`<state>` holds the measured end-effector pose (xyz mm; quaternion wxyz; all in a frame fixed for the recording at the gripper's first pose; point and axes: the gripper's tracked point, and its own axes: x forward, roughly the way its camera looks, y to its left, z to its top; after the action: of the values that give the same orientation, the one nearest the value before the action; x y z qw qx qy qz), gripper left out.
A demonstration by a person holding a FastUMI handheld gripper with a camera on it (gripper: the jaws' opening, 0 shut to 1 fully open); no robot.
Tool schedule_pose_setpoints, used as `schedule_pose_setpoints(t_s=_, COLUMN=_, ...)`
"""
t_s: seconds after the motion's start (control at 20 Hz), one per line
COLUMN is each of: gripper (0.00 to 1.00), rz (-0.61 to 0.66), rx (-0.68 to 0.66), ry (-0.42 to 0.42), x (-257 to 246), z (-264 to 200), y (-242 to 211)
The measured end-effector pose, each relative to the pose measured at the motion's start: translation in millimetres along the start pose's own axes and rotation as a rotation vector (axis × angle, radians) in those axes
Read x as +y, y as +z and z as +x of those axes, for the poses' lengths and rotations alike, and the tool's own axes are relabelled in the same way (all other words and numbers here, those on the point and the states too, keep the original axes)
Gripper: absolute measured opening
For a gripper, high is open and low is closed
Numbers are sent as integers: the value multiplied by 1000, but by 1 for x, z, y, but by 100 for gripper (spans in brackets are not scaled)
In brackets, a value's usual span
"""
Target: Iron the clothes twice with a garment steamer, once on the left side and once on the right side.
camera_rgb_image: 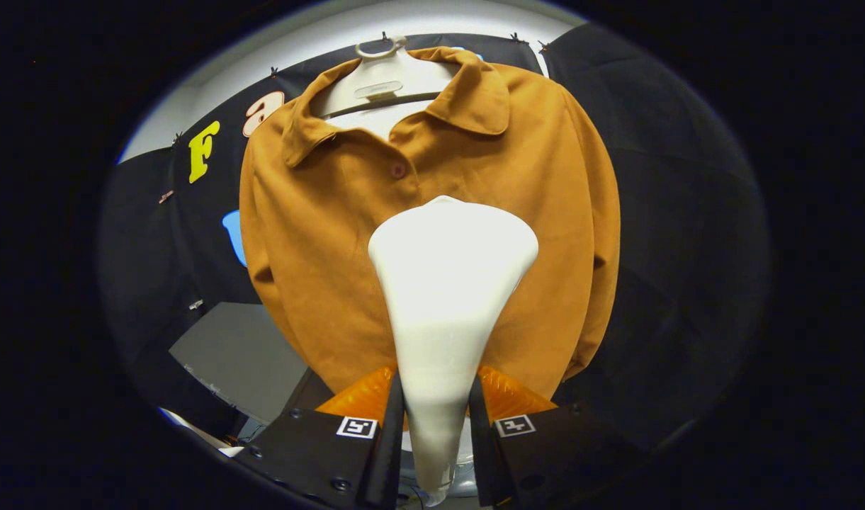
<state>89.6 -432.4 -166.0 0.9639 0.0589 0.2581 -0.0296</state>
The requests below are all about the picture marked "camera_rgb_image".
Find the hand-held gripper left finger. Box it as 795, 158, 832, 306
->
234, 364, 407, 510

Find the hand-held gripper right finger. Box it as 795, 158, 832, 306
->
467, 364, 647, 510

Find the grey steamer hose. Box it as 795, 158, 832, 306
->
418, 464, 456, 508

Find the white garment steamer head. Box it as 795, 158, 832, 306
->
367, 195, 540, 489

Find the orange button shirt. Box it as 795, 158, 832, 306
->
238, 45, 622, 406

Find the white clothes hanger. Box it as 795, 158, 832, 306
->
310, 35, 463, 140

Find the black backdrop cloth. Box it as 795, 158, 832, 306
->
98, 23, 770, 455

